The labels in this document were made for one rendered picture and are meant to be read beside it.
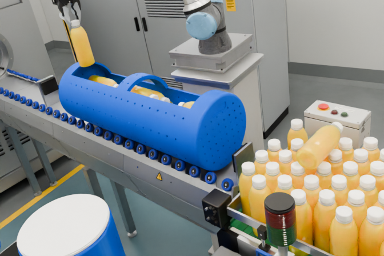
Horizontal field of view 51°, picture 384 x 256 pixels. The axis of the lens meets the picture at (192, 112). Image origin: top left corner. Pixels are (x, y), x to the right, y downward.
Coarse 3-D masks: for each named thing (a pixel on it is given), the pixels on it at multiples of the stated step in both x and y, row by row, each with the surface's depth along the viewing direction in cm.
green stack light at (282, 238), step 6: (270, 228) 85; (288, 228) 84; (294, 228) 85; (270, 234) 86; (276, 234) 85; (282, 234) 84; (288, 234) 84; (294, 234) 85; (270, 240) 87; (276, 240) 85; (282, 240) 85; (288, 240) 85; (294, 240) 86; (282, 246) 86
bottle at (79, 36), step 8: (72, 32) 176; (80, 32) 175; (72, 40) 177; (80, 40) 176; (88, 40) 180; (80, 48) 178; (88, 48) 180; (80, 56) 180; (88, 56) 180; (80, 64) 182; (88, 64) 182
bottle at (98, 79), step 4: (92, 76) 198; (96, 76) 197; (100, 76) 198; (92, 80) 196; (96, 80) 194; (100, 80) 192; (104, 80) 191; (108, 80) 190; (112, 80) 191; (104, 84) 189; (108, 84) 189; (112, 84) 189
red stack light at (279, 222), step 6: (294, 210) 83; (270, 216) 83; (276, 216) 82; (282, 216) 82; (288, 216) 82; (294, 216) 84; (270, 222) 84; (276, 222) 83; (282, 222) 83; (288, 222) 83; (294, 222) 84; (276, 228) 84; (282, 228) 83
